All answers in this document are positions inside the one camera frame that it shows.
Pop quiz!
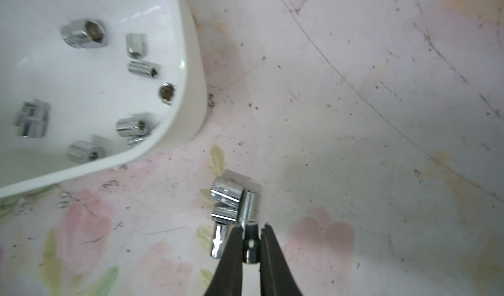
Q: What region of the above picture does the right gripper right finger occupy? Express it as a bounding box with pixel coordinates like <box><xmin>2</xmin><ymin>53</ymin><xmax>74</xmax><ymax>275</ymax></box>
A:
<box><xmin>260</xmin><ymin>224</ymin><xmax>302</xmax><ymax>296</ymax></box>

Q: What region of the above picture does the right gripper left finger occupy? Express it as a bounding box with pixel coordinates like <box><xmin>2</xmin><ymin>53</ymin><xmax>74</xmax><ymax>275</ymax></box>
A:
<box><xmin>204</xmin><ymin>226</ymin><xmax>243</xmax><ymax>296</ymax></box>

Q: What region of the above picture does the long slim chrome socket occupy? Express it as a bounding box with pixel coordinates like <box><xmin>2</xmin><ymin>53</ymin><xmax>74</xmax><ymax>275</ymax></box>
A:
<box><xmin>238</xmin><ymin>189</ymin><xmax>261</xmax><ymax>264</ymax></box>

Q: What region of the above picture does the big chrome socket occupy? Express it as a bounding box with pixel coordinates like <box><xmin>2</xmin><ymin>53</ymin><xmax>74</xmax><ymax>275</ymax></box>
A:
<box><xmin>210</xmin><ymin>177</ymin><xmax>245</xmax><ymax>209</ymax></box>

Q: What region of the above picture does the medium chrome socket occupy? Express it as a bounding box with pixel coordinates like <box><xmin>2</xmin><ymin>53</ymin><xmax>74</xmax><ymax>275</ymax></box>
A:
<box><xmin>157</xmin><ymin>83</ymin><xmax>177</xmax><ymax>106</ymax></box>

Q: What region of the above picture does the chrome socket hex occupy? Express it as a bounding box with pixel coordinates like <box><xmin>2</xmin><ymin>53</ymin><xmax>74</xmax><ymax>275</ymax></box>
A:
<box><xmin>127</xmin><ymin>61</ymin><xmax>161</xmax><ymax>79</ymax></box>

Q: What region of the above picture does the white plastic storage box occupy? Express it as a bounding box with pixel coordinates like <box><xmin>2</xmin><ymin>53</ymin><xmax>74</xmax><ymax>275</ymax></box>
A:
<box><xmin>1</xmin><ymin>0</ymin><xmax>207</xmax><ymax>197</ymax></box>

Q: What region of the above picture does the short chrome socket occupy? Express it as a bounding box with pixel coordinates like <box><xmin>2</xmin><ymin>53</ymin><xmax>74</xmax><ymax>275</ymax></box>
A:
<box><xmin>125</xmin><ymin>33</ymin><xmax>146</xmax><ymax>59</ymax></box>

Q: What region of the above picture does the chrome socket large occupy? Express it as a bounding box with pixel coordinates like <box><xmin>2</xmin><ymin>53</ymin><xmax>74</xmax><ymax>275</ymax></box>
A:
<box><xmin>60</xmin><ymin>18</ymin><xmax>108</xmax><ymax>49</ymax></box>

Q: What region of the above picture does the small chrome socket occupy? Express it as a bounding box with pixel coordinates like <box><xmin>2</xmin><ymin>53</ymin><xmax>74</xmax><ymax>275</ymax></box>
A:
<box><xmin>126</xmin><ymin>137</ymin><xmax>144</xmax><ymax>148</ymax></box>

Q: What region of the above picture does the chrome socket pile front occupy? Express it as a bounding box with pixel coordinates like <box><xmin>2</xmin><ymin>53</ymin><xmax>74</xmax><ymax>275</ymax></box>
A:
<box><xmin>210</xmin><ymin>222</ymin><xmax>233</xmax><ymax>259</ymax></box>

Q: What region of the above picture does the chrome socket in pile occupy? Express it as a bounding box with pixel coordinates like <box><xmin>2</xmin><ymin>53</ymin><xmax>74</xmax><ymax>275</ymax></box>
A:
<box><xmin>211</xmin><ymin>203</ymin><xmax>238</xmax><ymax>225</ymax></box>

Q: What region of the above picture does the chrome socket on mat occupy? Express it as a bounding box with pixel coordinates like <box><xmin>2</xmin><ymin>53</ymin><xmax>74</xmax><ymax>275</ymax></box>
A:
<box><xmin>66</xmin><ymin>141</ymin><xmax>106</xmax><ymax>164</ymax></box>

